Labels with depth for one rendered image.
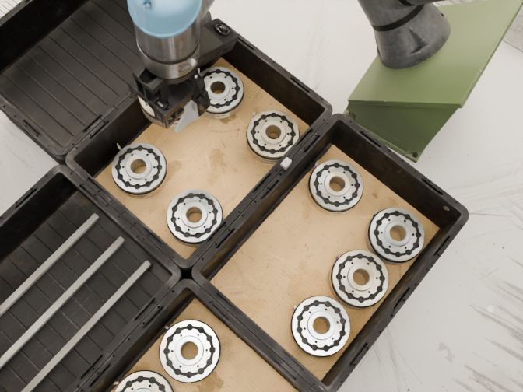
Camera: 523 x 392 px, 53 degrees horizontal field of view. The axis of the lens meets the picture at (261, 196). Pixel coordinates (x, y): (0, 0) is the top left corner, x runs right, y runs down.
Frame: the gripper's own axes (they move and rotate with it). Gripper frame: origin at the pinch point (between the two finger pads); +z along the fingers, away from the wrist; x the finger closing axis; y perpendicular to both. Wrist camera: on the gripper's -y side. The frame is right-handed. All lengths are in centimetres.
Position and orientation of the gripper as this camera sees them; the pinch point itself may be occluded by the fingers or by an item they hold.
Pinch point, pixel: (184, 103)
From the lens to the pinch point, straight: 88.4
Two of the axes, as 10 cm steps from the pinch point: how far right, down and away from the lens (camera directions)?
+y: -6.6, 7.1, -2.5
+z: -1.2, 2.2, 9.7
